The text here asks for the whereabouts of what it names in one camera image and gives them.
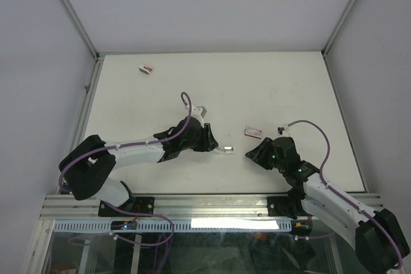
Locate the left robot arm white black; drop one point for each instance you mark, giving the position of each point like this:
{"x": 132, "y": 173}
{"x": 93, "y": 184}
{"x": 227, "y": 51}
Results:
{"x": 85, "y": 171}

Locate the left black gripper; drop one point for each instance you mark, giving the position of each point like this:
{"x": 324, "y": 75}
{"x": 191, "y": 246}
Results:
{"x": 208, "y": 143}

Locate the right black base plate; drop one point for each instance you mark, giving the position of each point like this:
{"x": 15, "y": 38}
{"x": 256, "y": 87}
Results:
{"x": 286, "y": 206}

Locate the pink white mini stapler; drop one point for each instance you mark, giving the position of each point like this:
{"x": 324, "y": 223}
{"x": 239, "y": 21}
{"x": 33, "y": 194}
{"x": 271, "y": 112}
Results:
{"x": 146, "y": 69}

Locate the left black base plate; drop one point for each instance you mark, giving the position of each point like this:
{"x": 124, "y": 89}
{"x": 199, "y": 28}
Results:
{"x": 138, "y": 204}

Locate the red white staple box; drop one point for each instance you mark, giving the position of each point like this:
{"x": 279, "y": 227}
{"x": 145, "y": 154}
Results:
{"x": 253, "y": 132}

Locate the aluminium front rail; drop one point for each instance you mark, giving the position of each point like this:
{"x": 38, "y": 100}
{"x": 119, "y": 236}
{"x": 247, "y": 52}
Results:
{"x": 173, "y": 206}

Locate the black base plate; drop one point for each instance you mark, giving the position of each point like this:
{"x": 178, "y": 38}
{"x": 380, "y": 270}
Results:
{"x": 138, "y": 204}
{"x": 286, "y": 206}

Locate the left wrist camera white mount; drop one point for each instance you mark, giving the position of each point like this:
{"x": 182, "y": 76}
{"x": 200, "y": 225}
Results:
{"x": 196, "y": 115}

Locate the aluminium frame post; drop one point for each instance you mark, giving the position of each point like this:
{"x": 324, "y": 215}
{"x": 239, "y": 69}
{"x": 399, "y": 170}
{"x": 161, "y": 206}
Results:
{"x": 79, "y": 27}
{"x": 348, "y": 9}

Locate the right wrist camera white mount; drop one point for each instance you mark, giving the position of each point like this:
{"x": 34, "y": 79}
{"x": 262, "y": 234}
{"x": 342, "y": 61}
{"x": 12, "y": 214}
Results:
{"x": 284, "y": 130}

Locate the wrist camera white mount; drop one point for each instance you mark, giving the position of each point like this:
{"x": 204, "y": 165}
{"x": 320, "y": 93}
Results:
{"x": 284, "y": 130}
{"x": 196, "y": 115}

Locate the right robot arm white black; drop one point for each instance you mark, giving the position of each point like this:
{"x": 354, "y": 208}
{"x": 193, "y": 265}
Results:
{"x": 375, "y": 235}

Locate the white slotted cable duct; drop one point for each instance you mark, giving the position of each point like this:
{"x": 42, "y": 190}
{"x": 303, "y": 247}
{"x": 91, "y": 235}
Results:
{"x": 179, "y": 226}

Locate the left aluminium frame post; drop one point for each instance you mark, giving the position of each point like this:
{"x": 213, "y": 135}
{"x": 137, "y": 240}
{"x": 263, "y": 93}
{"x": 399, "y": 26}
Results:
{"x": 79, "y": 27}

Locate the right aluminium frame post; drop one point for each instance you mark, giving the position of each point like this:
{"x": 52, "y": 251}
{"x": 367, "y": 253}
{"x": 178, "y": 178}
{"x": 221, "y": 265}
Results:
{"x": 348, "y": 9}

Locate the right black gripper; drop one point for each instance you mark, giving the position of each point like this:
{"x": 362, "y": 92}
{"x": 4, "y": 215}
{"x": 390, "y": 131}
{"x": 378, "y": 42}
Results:
{"x": 257, "y": 154}

